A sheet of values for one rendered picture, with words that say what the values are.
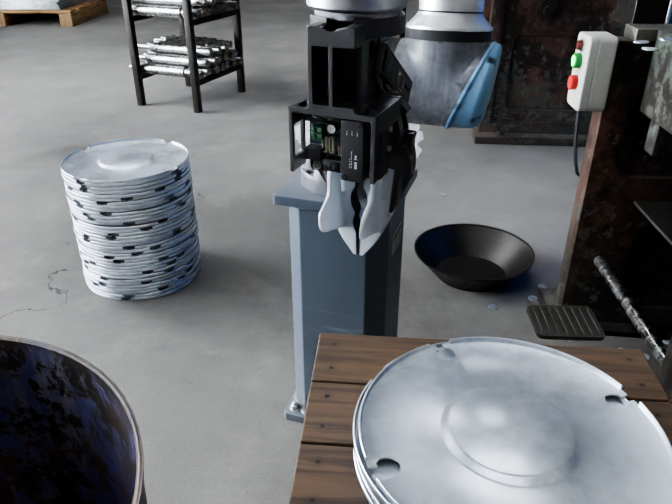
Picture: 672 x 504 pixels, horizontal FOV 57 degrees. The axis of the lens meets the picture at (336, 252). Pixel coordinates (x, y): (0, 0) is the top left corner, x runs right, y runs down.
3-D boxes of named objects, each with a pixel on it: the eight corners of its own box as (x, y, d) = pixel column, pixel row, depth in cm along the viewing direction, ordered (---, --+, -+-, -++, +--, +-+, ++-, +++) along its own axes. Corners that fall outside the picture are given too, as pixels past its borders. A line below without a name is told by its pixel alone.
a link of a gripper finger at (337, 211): (307, 270, 55) (304, 172, 51) (333, 241, 60) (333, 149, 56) (339, 277, 54) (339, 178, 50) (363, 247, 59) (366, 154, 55)
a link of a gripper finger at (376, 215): (339, 277, 54) (339, 178, 50) (364, 247, 59) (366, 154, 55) (373, 284, 53) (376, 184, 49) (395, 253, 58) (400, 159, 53)
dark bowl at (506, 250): (416, 303, 149) (418, 278, 146) (409, 244, 175) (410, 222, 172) (543, 306, 148) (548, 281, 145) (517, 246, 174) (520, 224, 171)
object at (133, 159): (125, 193, 131) (125, 190, 130) (33, 169, 143) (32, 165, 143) (213, 152, 153) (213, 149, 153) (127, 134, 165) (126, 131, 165)
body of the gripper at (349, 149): (287, 178, 50) (280, 19, 44) (330, 145, 57) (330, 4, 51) (377, 194, 47) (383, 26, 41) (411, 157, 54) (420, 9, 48)
